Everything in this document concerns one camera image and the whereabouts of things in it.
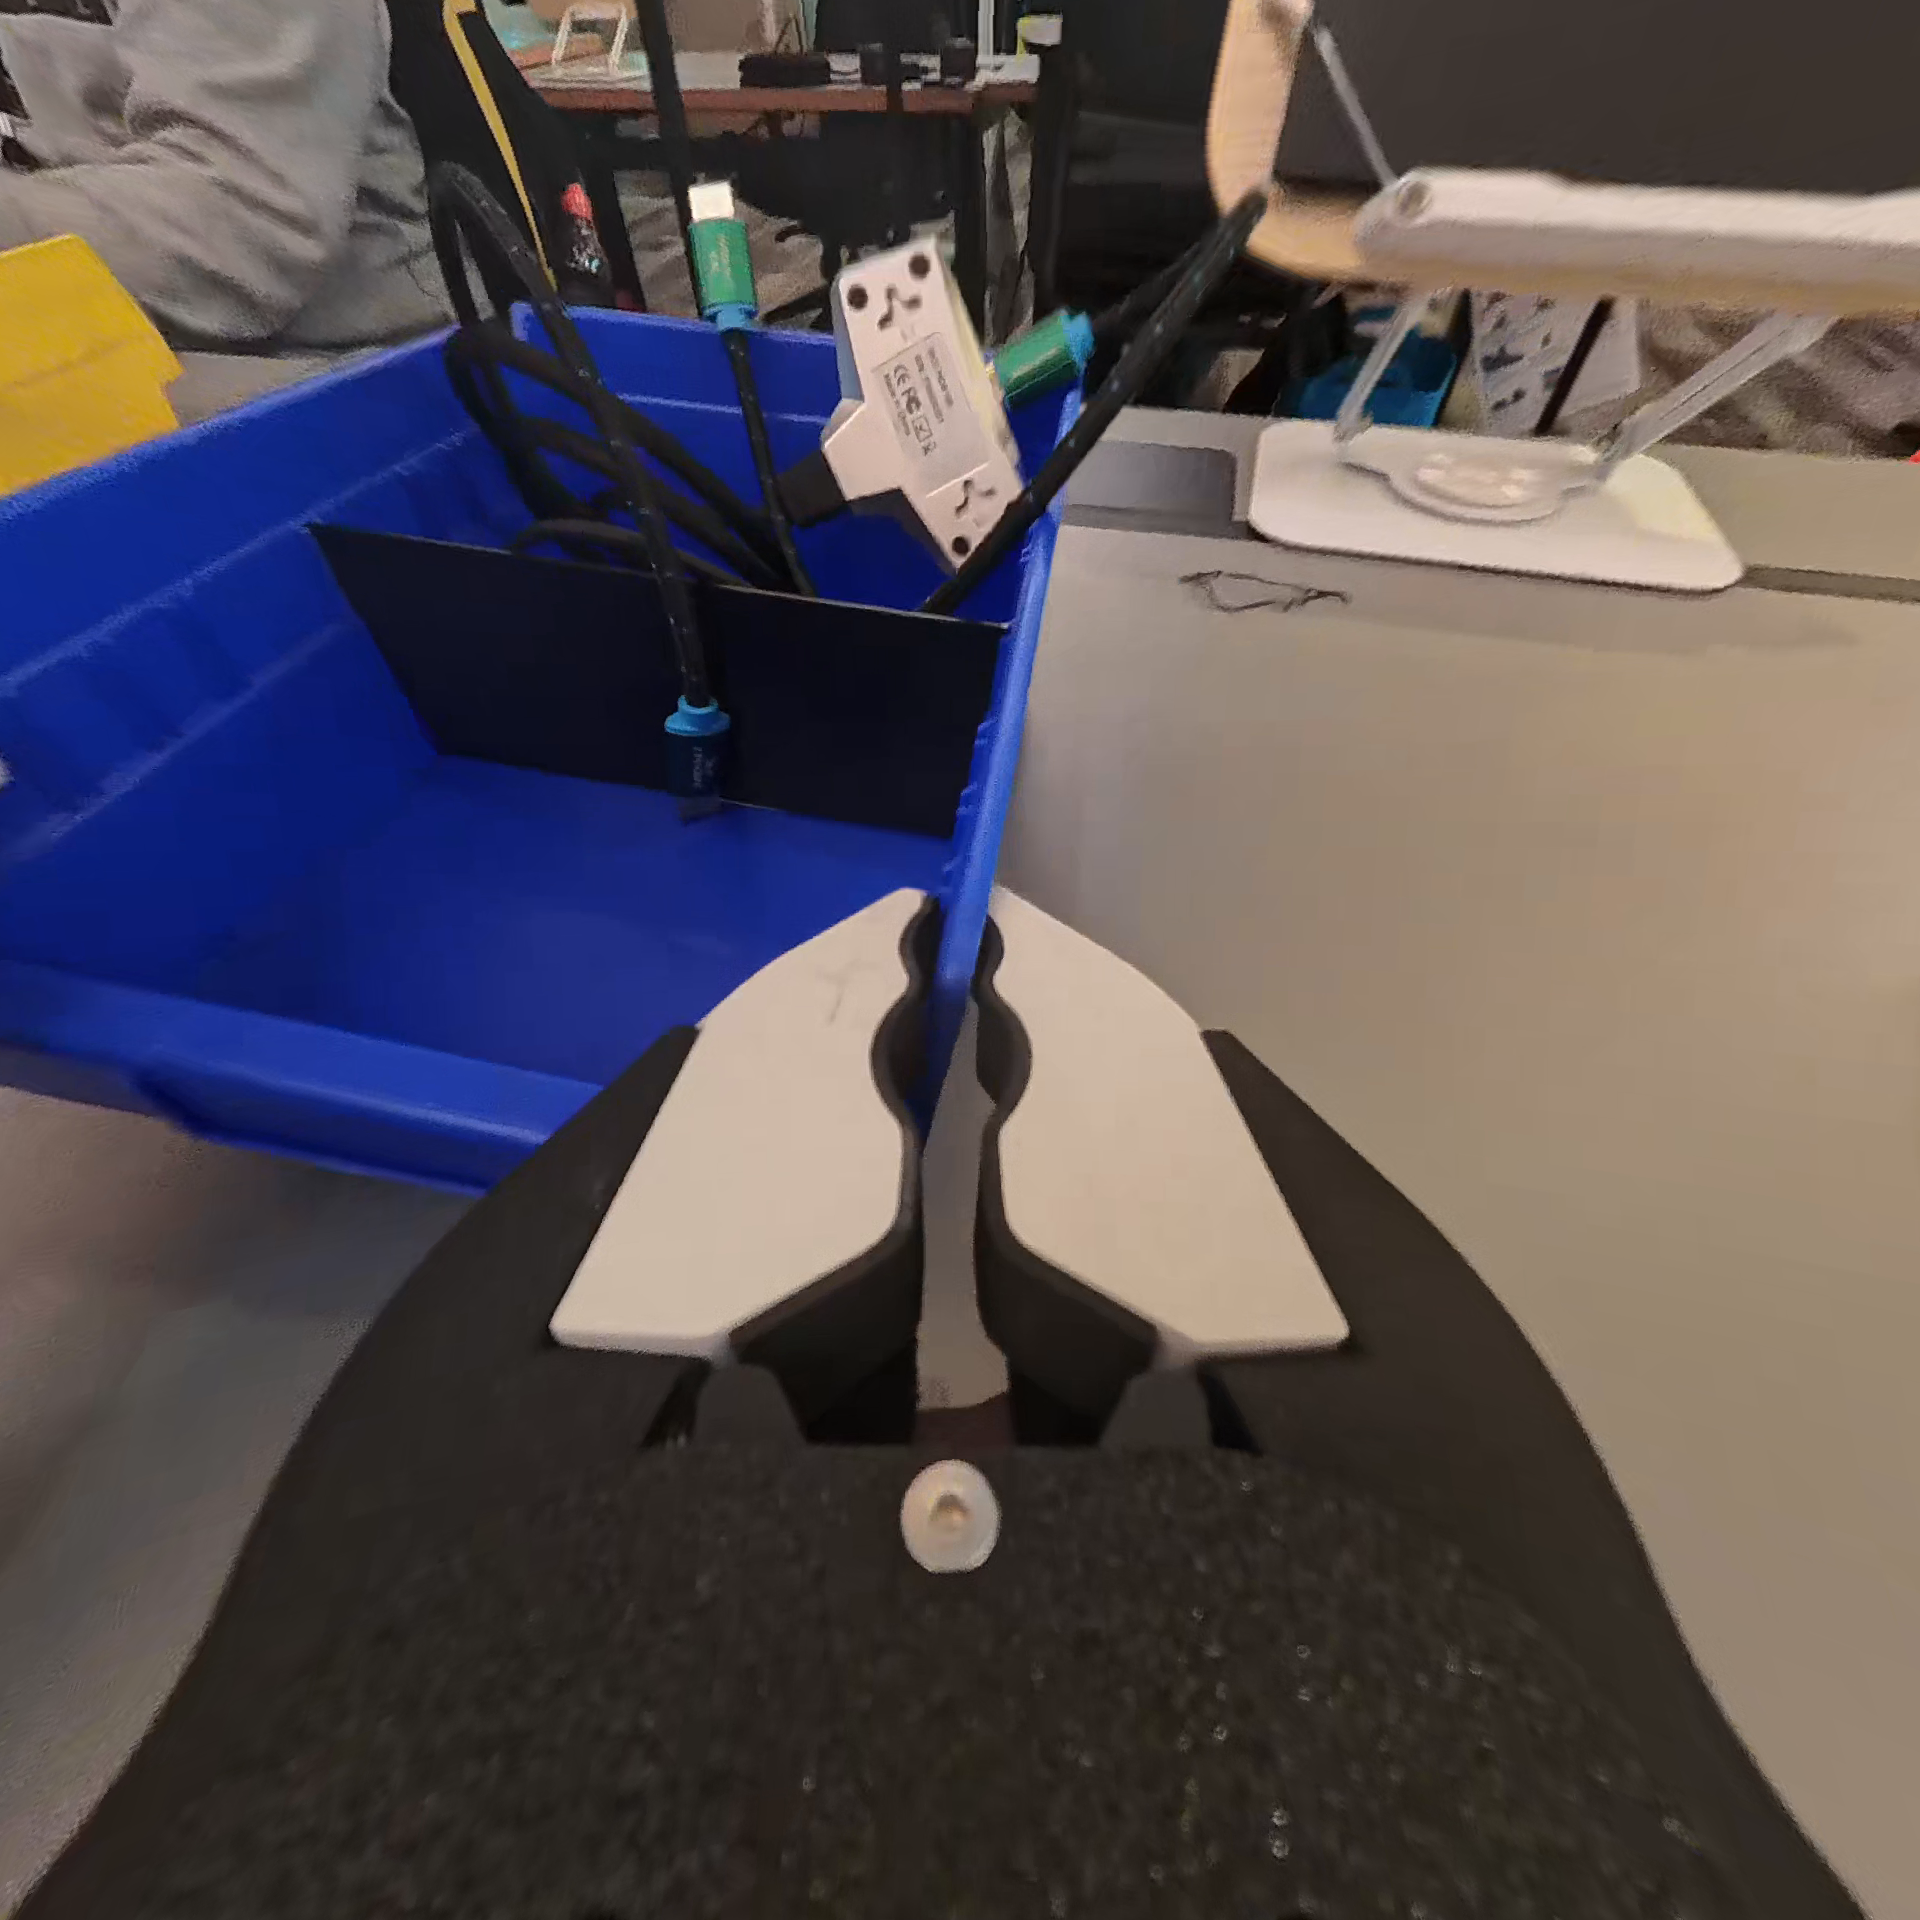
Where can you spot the background office table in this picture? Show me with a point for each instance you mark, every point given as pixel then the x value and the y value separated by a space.
pixel 780 98

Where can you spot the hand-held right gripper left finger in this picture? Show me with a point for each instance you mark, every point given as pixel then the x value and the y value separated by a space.
pixel 719 1185

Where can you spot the printed paper sheet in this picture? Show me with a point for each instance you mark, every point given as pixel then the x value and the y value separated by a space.
pixel 1529 360

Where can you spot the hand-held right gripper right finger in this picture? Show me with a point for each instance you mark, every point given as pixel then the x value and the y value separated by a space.
pixel 1156 1185

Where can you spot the black video switch box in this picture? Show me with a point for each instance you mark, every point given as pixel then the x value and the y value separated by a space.
pixel 915 389

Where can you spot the black bin divider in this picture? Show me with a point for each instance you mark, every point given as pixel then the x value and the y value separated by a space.
pixel 601 676

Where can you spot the blue storage bin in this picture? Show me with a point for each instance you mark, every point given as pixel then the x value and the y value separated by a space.
pixel 225 840

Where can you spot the yellow storage bin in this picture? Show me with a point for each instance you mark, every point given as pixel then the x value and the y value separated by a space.
pixel 75 360

